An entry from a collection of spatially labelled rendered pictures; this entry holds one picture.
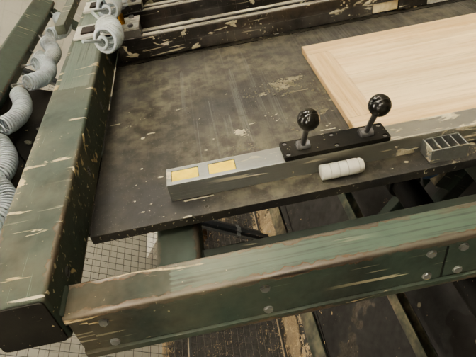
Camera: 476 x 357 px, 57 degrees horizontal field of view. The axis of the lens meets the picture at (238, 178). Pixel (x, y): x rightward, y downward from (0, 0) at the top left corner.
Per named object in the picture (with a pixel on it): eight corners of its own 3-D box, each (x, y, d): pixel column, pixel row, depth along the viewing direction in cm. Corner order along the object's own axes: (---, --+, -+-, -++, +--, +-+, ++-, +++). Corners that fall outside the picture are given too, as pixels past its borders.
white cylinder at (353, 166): (323, 183, 80) (365, 175, 81) (322, 171, 78) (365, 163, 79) (318, 173, 83) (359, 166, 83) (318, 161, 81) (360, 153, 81)
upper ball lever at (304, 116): (314, 155, 82) (324, 122, 70) (294, 159, 82) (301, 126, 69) (309, 137, 83) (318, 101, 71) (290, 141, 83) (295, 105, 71)
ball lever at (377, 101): (377, 142, 82) (397, 107, 70) (357, 146, 82) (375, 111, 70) (370, 125, 84) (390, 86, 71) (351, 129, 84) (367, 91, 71)
